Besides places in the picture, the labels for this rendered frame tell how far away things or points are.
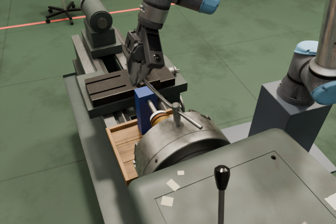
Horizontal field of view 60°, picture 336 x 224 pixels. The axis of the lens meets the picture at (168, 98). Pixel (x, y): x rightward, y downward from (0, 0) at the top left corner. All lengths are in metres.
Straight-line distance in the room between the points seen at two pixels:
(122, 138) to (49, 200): 1.10
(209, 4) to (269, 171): 0.45
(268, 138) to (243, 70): 2.49
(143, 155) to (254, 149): 0.33
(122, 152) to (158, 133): 0.42
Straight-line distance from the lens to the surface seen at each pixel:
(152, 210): 0.70
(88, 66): 1.82
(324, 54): 1.01
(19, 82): 3.41
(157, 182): 0.73
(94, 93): 1.45
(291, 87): 1.22
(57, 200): 2.29
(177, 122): 0.86
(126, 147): 1.29
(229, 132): 1.55
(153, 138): 0.88
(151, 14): 0.79
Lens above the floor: 1.87
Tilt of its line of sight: 41 degrees down
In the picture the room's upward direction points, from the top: straight up
